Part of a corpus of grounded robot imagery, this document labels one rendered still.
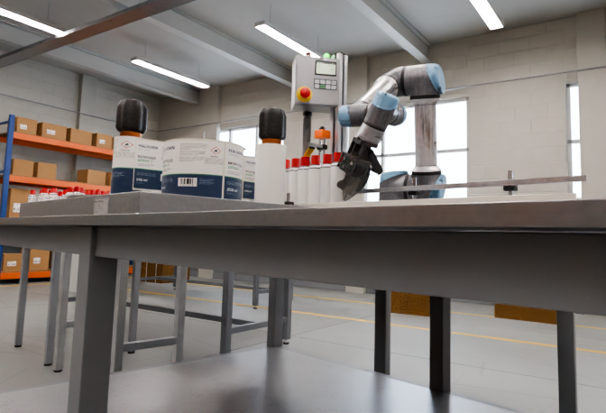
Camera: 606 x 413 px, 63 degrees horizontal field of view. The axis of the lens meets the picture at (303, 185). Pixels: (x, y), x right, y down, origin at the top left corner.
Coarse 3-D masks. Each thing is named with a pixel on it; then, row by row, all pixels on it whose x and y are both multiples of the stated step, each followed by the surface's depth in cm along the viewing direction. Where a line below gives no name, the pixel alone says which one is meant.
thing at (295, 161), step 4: (292, 160) 180; (296, 160) 179; (292, 164) 179; (296, 164) 179; (292, 168) 179; (296, 168) 179; (292, 172) 178; (296, 172) 178; (292, 176) 178; (296, 176) 177; (292, 180) 177; (296, 180) 177; (292, 184) 177; (296, 184) 177; (292, 188) 177; (296, 188) 177; (288, 192) 179; (292, 192) 177; (296, 192) 177; (292, 196) 177; (296, 196) 177; (292, 200) 177; (296, 200) 177
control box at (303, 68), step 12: (300, 60) 184; (312, 60) 185; (336, 60) 186; (300, 72) 184; (312, 72) 184; (336, 72) 186; (300, 84) 183; (312, 84) 184; (300, 96) 183; (312, 96) 183; (324, 96) 184; (336, 96) 185; (300, 108) 188; (312, 108) 187; (324, 108) 187
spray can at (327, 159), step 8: (328, 160) 168; (320, 168) 168; (328, 168) 167; (320, 176) 168; (328, 176) 166; (320, 184) 168; (328, 184) 166; (320, 192) 167; (328, 192) 166; (320, 200) 167; (328, 200) 166
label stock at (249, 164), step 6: (246, 156) 165; (246, 162) 165; (252, 162) 167; (246, 168) 165; (252, 168) 167; (246, 174) 165; (252, 174) 167; (246, 180) 165; (252, 180) 167; (246, 186) 165; (252, 186) 167; (246, 192) 164; (252, 192) 167; (246, 198) 164; (252, 198) 166
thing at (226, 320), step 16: (224, 272) 326; (224, 288) 325; (288, 288) 377; (128, 304) 430; (144, 304) 422; (224, 304) 323; (288, 304) 376; (224, 320) 322; (240, 320) 358; (288, 320) 375; (224, 336) 320; (288, 336) 374; (224, 352) 319
